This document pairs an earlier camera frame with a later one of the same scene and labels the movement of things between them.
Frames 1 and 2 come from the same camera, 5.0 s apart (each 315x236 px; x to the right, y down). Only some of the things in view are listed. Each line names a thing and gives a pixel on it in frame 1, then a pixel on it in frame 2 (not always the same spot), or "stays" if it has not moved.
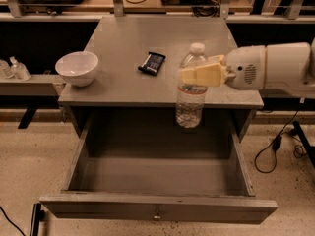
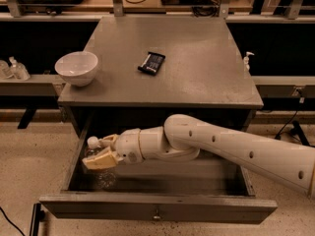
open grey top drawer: x=143 y=166 stays
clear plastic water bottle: x=191 y=96 to x=104 y=178
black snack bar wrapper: x=152 y=63 stays
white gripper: x=246 y=68 to x=128 y=147
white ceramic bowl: x=78 y=68 stays
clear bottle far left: x=5 y=71 stays
